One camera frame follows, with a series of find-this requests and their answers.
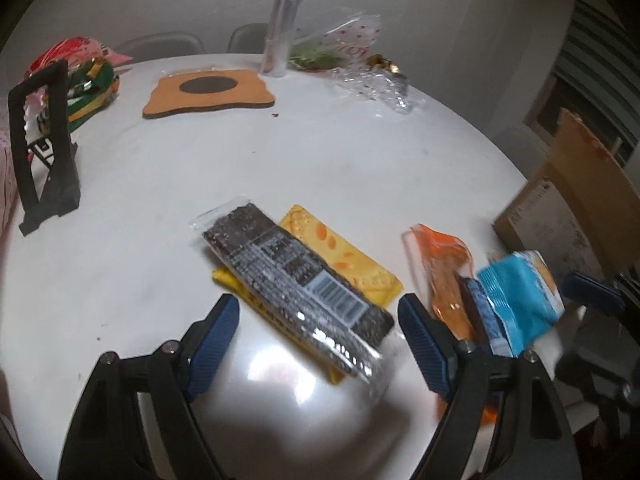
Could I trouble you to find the cardboard box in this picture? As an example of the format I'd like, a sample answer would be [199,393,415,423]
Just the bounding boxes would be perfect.
[492,107,640,281]

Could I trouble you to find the blue cracker packet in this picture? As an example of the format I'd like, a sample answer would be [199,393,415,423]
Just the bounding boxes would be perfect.
[477,250,566,358]

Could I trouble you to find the black stand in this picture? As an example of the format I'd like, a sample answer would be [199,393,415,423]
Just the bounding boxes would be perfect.
[9,58,82,236]

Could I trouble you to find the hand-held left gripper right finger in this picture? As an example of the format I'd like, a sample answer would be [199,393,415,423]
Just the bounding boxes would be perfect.
[397,294,583,480]

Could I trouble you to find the clear bag green contents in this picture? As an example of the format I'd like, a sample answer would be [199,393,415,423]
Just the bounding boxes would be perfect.
[290,12,383,74]

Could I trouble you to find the orange snack packet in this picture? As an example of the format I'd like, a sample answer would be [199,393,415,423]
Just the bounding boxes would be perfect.
[404,224,498,426]

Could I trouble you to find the dark seaweed snack packet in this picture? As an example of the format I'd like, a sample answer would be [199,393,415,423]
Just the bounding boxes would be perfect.
[190,200,396,403]

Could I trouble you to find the green striped window blind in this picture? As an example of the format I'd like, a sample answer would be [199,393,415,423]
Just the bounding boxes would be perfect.
[555,0,640,153]

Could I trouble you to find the crumpled clear plastic wrap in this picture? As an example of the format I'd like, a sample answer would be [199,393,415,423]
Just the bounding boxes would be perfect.
[330,62,416,116]

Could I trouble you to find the gold wrapper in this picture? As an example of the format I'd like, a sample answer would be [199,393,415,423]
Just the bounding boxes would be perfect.
[365,54,401,74]

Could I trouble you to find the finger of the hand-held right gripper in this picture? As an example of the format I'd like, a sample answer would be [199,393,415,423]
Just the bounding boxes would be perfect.
[457,276,508,358]
[560,271,628,318]

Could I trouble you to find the white pink plastic bag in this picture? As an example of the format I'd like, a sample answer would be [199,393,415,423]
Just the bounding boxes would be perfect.
[0,95,31,243]

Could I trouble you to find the orange coaster mat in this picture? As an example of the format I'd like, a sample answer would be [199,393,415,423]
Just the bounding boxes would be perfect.
[142,69,276,121]

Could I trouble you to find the green yellow snack packet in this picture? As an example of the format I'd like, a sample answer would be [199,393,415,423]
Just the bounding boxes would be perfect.
[37,57,121,136]

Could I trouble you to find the clear plastic tube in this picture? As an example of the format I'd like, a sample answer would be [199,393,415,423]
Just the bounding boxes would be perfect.
[261,0,317,79]

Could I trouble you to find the window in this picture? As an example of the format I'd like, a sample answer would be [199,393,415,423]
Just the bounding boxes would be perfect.
[522,74,637,162]

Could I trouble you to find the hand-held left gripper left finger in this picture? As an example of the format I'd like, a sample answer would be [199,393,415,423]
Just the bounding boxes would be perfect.
[57,294,241,480]

